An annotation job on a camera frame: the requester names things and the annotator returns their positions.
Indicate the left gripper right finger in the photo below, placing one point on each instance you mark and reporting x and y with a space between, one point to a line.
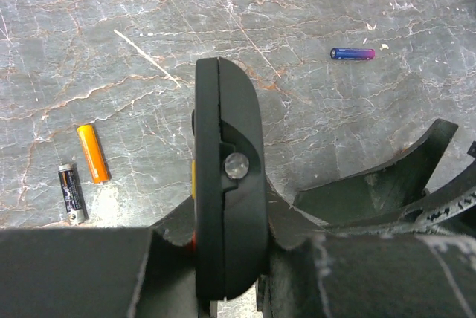
376 243

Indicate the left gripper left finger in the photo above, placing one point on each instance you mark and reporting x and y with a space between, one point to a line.
100 272

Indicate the black remote control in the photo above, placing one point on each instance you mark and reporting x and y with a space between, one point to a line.
229 182

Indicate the black silver battery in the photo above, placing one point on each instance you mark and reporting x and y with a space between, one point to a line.
72 195

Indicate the orange battery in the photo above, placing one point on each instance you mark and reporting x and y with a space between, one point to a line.
93 154

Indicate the blue purple battery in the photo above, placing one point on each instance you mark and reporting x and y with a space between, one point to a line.
352 54

